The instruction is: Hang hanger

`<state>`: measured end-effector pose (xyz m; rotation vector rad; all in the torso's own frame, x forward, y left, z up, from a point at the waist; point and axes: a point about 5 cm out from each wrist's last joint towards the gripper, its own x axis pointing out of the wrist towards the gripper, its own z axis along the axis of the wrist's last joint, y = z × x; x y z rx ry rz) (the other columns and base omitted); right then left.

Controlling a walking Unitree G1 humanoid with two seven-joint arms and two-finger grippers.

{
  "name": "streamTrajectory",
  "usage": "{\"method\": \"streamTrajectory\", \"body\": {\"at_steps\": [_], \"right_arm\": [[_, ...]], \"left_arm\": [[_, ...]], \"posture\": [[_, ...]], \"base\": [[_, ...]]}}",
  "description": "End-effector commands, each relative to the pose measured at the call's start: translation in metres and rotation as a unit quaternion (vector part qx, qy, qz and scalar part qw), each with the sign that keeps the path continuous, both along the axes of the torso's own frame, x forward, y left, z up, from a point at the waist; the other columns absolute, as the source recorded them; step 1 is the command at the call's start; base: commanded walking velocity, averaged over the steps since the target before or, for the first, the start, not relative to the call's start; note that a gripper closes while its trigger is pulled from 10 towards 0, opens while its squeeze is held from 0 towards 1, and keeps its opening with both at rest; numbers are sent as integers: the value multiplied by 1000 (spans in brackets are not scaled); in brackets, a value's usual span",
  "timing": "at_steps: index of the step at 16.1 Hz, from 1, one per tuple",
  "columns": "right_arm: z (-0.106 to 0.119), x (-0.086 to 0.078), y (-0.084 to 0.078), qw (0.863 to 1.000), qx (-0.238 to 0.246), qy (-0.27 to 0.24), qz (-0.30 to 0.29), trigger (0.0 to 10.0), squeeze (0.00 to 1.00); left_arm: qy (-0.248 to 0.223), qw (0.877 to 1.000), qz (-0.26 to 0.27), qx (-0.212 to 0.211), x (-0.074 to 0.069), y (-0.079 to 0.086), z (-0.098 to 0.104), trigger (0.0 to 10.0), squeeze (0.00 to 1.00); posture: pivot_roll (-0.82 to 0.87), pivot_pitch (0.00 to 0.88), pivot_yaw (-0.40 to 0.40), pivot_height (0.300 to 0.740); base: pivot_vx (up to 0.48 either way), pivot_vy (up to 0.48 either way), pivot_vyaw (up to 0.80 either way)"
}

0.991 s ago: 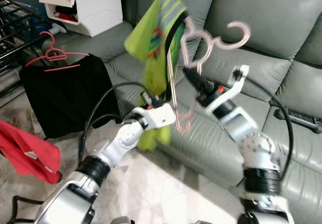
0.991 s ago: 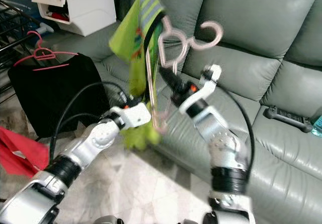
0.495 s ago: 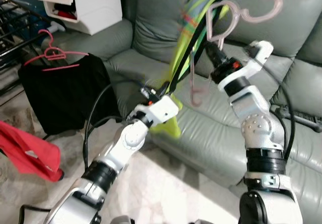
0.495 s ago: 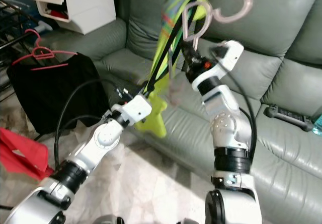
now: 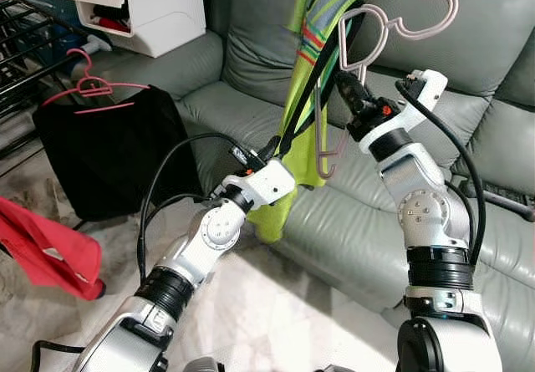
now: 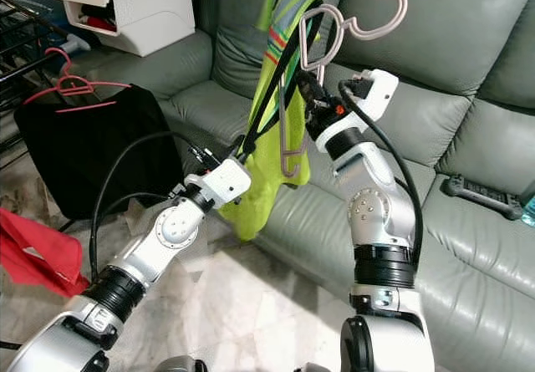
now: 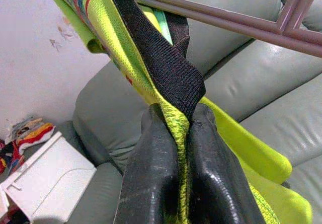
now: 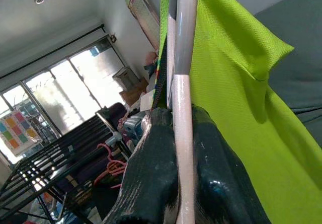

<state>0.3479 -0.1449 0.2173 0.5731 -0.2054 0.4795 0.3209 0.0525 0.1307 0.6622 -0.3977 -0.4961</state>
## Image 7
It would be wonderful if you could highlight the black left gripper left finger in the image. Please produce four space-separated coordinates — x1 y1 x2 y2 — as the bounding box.
113 103 182 224

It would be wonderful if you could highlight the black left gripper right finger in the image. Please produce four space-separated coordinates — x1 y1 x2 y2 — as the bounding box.
186 105 265 224

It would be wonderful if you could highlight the yellow green striped garment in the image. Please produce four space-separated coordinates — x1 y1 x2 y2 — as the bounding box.
41 0 314 224

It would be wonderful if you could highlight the pink plastic hanger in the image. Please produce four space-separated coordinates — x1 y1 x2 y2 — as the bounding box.
125 0 322 55

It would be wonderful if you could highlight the white plastic box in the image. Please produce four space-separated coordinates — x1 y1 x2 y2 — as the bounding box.
0 130 98 223

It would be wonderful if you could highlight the grey green leather sofa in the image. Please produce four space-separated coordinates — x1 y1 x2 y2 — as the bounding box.
59 0 322 224

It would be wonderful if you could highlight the multicoloured clothes pile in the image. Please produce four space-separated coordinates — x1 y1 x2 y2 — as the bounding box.
0 118 56 174

